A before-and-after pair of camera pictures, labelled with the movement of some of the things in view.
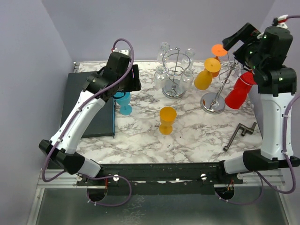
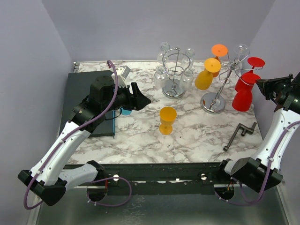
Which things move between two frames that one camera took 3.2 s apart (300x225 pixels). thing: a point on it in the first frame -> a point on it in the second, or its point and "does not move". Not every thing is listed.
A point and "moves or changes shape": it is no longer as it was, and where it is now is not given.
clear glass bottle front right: (187, 79) does not move
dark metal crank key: (245, 129) does not move
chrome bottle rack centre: (175, 63) does not move
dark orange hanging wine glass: (218, 50) does not move
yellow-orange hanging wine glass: (203, 78) does not move
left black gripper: (134, 84) -> (137, 101)
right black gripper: (247, 33) -> (269, 94)
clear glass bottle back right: (187, 61) does not move
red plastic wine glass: (236, 97) moves or changes shape
